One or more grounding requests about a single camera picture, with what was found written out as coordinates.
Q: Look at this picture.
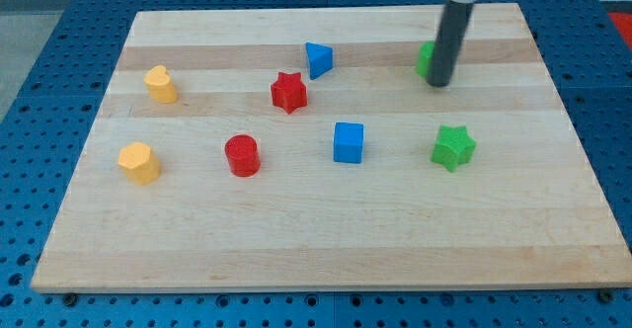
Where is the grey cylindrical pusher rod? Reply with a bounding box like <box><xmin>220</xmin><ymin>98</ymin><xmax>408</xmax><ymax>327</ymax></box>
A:
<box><xmin>426</xmin><ymin>0</ymin><xmax>474</xmax><ymax>87</ymax></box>

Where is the green cylinder block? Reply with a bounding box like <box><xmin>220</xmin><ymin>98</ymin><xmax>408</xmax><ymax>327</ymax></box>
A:
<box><xmin>416</xmin><ymin>41</ymin><xmax>435</xmax><ymax>78</ymax></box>

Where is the blue triangle block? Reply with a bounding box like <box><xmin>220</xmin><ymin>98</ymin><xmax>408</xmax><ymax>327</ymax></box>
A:
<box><xmin>305</xmin><ymin>42</ymin><xmax>334</xmax><ymax>80</ymax></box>

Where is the green star block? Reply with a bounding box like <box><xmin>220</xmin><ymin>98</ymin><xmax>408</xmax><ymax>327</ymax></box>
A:
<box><xmin>431</xmin><ymin>124</ymin><xmax>477</xmax><ymax>172</ymax></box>

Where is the red object at right edge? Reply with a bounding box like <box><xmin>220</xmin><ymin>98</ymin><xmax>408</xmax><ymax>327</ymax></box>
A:
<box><xmin>608</xmin><ymin>12</ymin><xmax>632</xmax><ymax>48</ymax></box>

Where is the blue cube block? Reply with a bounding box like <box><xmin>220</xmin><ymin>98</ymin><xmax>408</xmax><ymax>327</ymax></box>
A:
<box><xmin>333</xmin><ymin>123</ymin><xmax>364</xmax><ymax>164</ymax></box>

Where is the red star block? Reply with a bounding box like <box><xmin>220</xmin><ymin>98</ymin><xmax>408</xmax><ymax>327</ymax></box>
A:
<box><xmin>271</xmin><ymin>72</ymin><xmax>308</xmax><ymax>115</ymax></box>

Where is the wooden board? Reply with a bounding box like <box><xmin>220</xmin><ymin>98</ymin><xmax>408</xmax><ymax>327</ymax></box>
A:
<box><xmin>31</xmin><ymin>3</ymin><xmax>631</xmax><ymax>293</ymax></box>

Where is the red cylinder block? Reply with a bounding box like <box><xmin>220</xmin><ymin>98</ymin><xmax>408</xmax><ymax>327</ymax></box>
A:
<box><xmin>224</xmin><ymin>134</ymin><xmax>261</xmax><ymax>177</ymax></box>

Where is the yellow heart block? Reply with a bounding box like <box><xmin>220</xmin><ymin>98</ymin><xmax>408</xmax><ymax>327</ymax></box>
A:
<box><xmin>143</xmin><ymin>65</ymin><xmax>178</xmax><ymax>104</ymax></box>

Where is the yellow hexagon block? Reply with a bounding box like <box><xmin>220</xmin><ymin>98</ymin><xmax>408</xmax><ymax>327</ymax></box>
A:
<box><xmin>118</xmin><ymin>142</ymin><xmax>161</xmax><ymax>186</ymax></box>

